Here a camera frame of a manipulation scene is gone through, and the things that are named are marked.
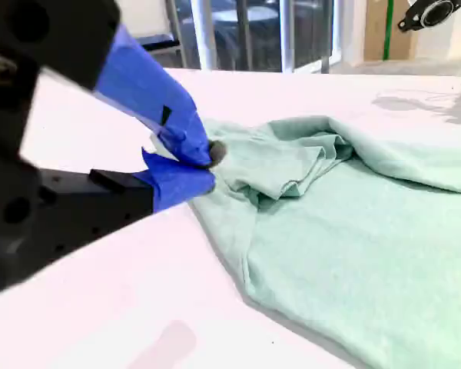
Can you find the grey metal chair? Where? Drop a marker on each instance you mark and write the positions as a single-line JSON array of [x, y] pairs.
[[174, 34]]

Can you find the brown cardboard box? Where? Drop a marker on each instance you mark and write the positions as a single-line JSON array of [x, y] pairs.
[[374, 30]]

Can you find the green tape strip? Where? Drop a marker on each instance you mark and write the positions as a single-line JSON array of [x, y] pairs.
[[387, 30]]

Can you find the pale green T-shirt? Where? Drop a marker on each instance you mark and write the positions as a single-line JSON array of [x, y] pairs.
[[330, 250]]

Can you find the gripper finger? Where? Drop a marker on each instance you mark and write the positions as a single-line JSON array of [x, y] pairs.
[[138, 88], [169, 180]]

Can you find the white window post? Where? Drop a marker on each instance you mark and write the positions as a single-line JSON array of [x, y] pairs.
[[203, 34], [288, 34]]

